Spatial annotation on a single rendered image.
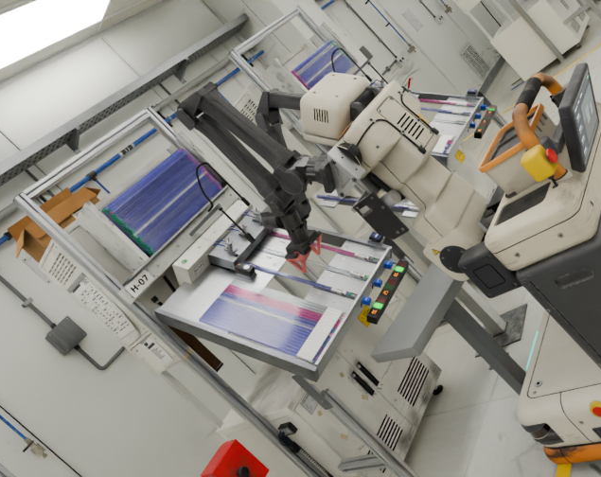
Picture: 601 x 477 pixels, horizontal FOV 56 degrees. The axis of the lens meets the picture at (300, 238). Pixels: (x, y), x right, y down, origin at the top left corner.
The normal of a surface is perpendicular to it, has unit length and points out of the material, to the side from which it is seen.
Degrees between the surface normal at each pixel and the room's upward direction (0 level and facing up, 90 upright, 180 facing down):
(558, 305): 90
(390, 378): 90
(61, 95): 90
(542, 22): 90
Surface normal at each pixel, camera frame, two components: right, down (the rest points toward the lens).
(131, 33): 0.53, -0.40
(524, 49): -0.48, 0.59
